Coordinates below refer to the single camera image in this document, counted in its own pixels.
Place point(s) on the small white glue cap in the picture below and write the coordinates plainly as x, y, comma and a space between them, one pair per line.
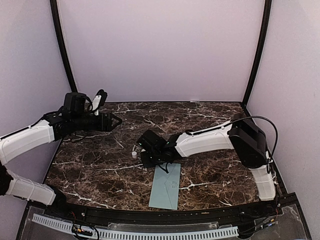
134, 154

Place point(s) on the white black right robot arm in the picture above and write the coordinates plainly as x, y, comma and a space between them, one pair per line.
240, 134

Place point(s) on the black corner frame post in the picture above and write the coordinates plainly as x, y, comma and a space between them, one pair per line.
61, 45
258, 53

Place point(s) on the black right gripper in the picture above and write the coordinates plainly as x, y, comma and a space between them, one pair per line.
146, 162

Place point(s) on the black front table rail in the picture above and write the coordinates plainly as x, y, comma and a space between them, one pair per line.
241, 214

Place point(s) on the light blue paper envelope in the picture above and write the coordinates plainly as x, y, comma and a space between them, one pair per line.
165, 187

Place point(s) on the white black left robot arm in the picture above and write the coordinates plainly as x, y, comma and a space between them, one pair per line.
78, 113

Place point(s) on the black right corner frame post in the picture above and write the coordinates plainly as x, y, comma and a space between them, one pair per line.
258, 53

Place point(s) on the white slotted cable duct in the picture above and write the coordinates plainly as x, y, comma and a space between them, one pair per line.
121, 231

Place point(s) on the black left corner frame post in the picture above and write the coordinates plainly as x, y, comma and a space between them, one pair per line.
61, 45

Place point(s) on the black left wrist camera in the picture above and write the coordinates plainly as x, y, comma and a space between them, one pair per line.
98, 101

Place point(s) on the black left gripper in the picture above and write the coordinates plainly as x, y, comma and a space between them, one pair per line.
106, 126

